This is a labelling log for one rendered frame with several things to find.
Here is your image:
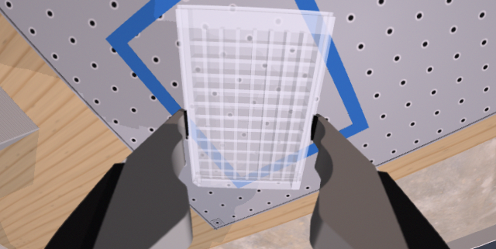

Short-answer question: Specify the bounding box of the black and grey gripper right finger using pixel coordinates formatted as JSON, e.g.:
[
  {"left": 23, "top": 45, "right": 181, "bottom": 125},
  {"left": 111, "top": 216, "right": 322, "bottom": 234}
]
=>
[{"left": 309, "top": 114, "right": 450, "bottom": 249}]

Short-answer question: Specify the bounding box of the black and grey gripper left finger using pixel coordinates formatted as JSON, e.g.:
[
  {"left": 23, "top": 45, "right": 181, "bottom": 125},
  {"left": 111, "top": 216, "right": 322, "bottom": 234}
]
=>
[{"left": 44, "top": 109, "right": 193, "bottom": 249}]

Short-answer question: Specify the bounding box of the blue tape outline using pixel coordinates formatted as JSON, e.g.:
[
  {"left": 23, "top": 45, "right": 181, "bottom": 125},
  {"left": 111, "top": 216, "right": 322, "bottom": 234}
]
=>
[{"left": 106, "top": 0, "right": 369, "bottom": 138}]

